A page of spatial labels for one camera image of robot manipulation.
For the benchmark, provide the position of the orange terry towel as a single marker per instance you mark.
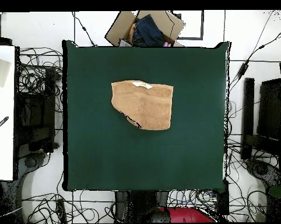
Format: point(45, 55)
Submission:
point(142, 107)

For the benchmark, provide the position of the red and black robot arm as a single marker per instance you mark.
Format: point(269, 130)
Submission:
point(189, 215)

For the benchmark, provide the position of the black flat panel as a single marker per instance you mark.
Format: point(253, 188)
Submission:
point(270, 107)

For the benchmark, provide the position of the dark green table cloth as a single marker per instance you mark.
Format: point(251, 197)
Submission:
point(96, 151)

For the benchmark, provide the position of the pink cloth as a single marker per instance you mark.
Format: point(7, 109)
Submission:
point(167, 44)

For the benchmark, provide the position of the orange cloth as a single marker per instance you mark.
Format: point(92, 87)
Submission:
point(131, 32)

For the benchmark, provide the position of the dark blue jeans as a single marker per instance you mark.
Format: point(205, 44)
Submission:
point(149, 30)

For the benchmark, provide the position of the brown cardboard box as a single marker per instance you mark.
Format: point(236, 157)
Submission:
point(117, 30)

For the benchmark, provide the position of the black equipment rack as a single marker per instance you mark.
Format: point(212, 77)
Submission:
point(35, 116)

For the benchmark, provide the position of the black rectangular box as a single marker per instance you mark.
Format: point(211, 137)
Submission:
point(222, 200)

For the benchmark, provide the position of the black office chair base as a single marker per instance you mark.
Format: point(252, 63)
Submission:
point(31, 162)
point(261, 169)

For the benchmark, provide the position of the black power strip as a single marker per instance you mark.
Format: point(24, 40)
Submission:
point(61, 210)

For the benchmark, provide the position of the white table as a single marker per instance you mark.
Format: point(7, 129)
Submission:
point(3, 140)

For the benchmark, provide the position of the black ridged tool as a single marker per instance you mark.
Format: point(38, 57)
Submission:
point(0, 124)

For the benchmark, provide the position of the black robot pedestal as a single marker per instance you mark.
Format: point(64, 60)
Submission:
point(135, 203)

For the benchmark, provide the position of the black upright post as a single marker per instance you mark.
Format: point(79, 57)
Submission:
point(249, 105)

